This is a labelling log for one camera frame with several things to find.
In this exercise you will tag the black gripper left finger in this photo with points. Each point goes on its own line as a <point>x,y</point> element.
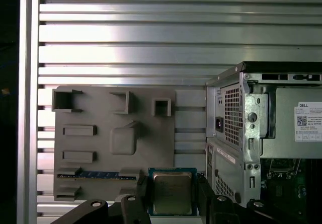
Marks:
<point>135,209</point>

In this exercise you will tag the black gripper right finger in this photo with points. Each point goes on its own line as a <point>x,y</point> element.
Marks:
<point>216,209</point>

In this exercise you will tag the silver topped CPU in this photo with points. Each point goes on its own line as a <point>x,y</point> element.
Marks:
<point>172,193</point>

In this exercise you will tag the blue RAM stick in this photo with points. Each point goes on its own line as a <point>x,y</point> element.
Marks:
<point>100,176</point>

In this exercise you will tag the black open PC case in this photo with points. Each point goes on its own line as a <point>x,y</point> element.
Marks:
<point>254,143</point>

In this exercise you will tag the green motherboard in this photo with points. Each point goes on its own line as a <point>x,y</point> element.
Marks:
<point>302,181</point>

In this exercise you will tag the grey plastic parts rack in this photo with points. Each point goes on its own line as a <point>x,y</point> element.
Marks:
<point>100,113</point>

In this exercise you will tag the grey power supply unit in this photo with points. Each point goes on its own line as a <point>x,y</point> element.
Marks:
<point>284,123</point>

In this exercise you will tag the small tan block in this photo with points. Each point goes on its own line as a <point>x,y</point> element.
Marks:
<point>3,91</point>

